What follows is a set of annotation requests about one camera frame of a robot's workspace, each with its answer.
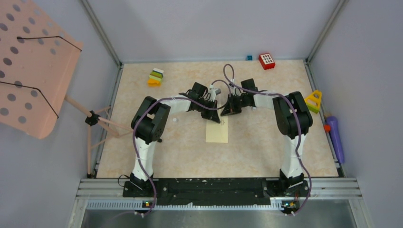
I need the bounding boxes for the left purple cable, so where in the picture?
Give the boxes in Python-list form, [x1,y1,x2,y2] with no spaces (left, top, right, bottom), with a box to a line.
[132,79,235,218]

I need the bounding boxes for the red toy block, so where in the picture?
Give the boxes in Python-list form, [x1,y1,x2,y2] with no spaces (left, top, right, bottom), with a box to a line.
[258,53,276,70]

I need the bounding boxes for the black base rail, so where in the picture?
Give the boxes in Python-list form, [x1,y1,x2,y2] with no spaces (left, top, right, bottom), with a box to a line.
[76,178,362,215]

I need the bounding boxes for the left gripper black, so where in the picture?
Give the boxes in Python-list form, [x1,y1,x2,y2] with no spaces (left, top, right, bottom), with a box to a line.
[196,99,220,124]

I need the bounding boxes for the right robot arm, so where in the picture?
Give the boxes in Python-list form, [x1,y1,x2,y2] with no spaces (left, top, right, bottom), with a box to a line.
[221,79,313,196]

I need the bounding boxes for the stacked colourful toy blocks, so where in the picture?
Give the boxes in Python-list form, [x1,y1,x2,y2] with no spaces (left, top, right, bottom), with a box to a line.
[147,68,164,87]

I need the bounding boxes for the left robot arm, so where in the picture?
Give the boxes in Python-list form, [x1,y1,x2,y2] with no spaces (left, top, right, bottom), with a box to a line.
[129,83,221,196]

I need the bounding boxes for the yellow envelope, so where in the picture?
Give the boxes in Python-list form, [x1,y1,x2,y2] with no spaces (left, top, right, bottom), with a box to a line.
[205,109,229,143]

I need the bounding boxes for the pink perforated music stand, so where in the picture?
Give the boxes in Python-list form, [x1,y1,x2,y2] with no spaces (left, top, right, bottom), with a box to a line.
[0,0,163,177]

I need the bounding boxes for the purple cable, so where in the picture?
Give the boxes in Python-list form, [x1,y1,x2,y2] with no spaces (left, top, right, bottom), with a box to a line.
[223,64,312,216]
[132,79,235,218]

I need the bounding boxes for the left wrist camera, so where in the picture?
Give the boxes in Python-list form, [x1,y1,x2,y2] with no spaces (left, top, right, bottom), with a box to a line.
[209,85,221,101]

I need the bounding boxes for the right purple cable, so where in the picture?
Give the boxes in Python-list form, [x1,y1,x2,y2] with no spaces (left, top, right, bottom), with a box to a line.
[223,64,312,216]

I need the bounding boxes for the yellow green toy block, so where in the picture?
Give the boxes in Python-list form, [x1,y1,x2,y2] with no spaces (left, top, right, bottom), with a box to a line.
[305,90,322,114]

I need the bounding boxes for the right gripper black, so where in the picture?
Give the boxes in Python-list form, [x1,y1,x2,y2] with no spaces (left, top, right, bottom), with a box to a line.
[221,94,248,117]

